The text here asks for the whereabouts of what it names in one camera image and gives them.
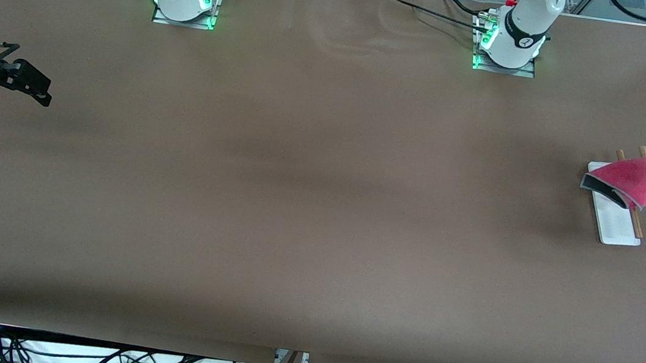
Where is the thick black base cable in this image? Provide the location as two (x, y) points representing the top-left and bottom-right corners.
(439, 0), (494, 19)

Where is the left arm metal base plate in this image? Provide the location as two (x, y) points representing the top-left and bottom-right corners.
(469, 15), (541, 78)

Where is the pink towel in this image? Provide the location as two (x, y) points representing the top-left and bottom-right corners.
(578, 150), (646, 212)

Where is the white rack base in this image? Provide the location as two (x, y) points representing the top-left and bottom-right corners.
(579, 161), (646, 249)

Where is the brown table cover sheet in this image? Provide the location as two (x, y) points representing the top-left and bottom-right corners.
(0, 0), (646, 363)

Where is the thin black base cable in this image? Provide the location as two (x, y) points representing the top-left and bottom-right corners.
(374, 0), (494, 33)

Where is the small metal bracket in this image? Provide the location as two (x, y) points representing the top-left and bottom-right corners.
(274, 348), (311, 363)

